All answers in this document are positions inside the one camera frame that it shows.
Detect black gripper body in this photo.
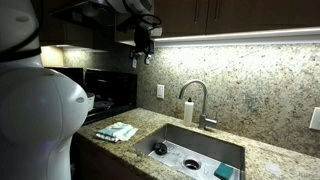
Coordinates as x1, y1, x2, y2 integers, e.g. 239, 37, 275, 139
133, 26, 156, 58

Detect steel gooseneck tap faucet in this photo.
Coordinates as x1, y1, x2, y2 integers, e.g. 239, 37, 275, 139
178, 79, 218, 131

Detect black microwave oven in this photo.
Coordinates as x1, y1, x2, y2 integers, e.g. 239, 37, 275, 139
46, 66, 138, 126

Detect white soap dispenser bottle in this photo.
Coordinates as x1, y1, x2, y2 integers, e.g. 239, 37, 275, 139
182, 97, 195, 128

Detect white teal folded towel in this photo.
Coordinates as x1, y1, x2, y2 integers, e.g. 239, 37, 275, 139
94, 121, 139, 144

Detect under-cabinet light strip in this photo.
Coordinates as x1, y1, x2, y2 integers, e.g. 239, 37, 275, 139
153, 27, 320, 48

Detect black sink drain stopper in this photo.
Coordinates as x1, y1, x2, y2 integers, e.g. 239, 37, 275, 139
153, 142, 168, 156

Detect stainless steel sink basin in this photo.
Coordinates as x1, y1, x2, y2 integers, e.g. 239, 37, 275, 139
132, 123, 247, 180

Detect teal sponge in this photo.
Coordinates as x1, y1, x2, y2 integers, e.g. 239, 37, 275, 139
213, 162, 235, 180

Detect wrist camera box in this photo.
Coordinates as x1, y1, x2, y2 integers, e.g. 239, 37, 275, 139
149, 25, 164, 38

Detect dark wooden wall cabinets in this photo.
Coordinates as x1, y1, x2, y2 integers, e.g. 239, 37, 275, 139
39, 0, 320, 53

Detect white wall power outlet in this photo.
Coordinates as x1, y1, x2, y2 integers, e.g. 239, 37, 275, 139
308, 106, 320, 132

